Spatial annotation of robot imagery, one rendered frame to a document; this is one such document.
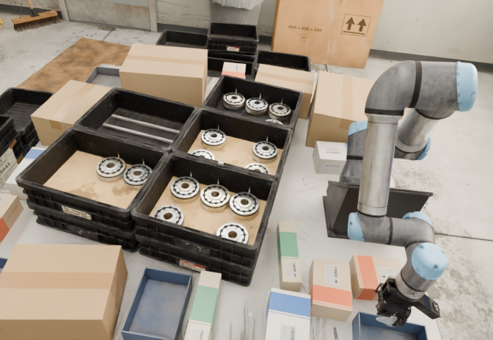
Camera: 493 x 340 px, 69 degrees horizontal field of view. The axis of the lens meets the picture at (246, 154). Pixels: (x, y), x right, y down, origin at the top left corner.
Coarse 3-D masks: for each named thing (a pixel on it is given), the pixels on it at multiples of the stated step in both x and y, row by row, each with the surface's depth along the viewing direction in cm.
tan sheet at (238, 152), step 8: (200, 136) 153; (200, 144) 150; (232, 144) 151; (240, 144) 152; (248, 144) 152; (216, 152) 147; (224, 152) 147; (232, 152) 148; (240, 152) 148; (248, 152) 149; (280, 152) 150; (216, 160) 143; (224, 160) 144; (232, 160) 144; (240, 160) 144; (248, 160) 145; (272, 168) 143
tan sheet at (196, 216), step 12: (168, 192) 129; (156, 204) 124; (168, 204) 125; (180, 204) 125; (192, 204) 126; (264, 204) 129; (192, 216) 122; (204, 216) 123; (216, 216) 123; (228, 216) 123; (204, 228) 119; (216, 228) 119; (252, 228) 120; (252, 240) 117
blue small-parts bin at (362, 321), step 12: (360, 312) 109; (360, 324) 113; (372, 324) 112; (384, 324) 111; (408, 324) 108; (360, 336) 103; (372, 336) 110; (384, 336) 111; (396, 336) 111; (408, 336) 111; (420, 336) 108
